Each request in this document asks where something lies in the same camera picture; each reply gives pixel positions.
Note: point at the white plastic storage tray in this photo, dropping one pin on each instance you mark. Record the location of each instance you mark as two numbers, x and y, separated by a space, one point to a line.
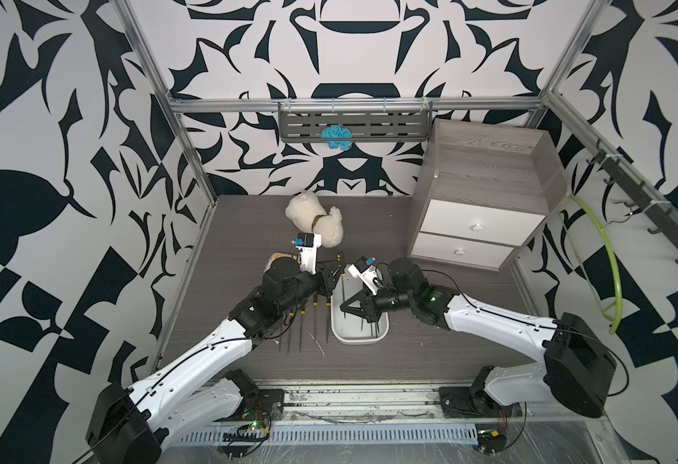
347 330

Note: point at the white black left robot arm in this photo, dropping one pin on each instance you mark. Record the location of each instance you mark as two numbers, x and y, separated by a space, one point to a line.
136 424

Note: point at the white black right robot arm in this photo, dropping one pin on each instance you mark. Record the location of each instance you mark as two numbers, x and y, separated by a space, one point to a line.
567 362

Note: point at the grey wooden drawer cabinet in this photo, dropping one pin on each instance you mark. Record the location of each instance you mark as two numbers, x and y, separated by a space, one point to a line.
509 179

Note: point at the grey wall hook rail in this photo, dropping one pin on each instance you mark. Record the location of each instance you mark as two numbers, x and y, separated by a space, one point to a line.
641 195

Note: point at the white plush toy dog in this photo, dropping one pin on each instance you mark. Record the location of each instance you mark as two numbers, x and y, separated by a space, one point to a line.
307 214

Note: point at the teal crumpled cloth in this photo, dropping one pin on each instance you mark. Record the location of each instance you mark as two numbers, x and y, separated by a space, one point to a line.
337 137

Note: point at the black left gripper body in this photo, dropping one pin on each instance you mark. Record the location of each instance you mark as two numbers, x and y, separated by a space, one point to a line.
318 284

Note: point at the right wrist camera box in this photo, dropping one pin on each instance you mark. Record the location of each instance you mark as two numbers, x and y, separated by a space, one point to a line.
365 269

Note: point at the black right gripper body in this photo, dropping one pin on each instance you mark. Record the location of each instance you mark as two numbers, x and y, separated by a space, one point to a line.
386 300

